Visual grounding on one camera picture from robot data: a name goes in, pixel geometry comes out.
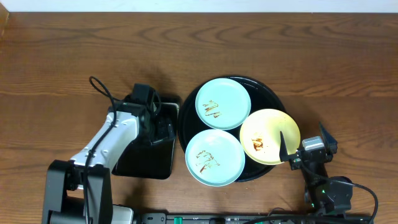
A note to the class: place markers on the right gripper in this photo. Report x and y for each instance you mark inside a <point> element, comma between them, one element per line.
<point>285,156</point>

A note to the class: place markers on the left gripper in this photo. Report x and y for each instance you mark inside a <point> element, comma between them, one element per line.
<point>168,131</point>

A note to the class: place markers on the yellow plate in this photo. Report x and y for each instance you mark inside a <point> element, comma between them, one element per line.
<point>260,135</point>

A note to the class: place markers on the light blue plate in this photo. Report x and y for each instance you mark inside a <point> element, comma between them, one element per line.
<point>215,157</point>
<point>222,103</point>

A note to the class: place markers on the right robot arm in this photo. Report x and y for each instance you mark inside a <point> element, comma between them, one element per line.
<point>328,195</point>

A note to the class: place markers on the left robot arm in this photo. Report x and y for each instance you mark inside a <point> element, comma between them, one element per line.
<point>79,190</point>

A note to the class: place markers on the round black tray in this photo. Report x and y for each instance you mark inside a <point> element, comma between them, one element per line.
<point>262,97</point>

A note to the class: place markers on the black rectangular tray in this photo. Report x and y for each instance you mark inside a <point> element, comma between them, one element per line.
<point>151,161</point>

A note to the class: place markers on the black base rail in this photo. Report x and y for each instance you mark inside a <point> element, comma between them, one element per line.
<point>273,218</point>

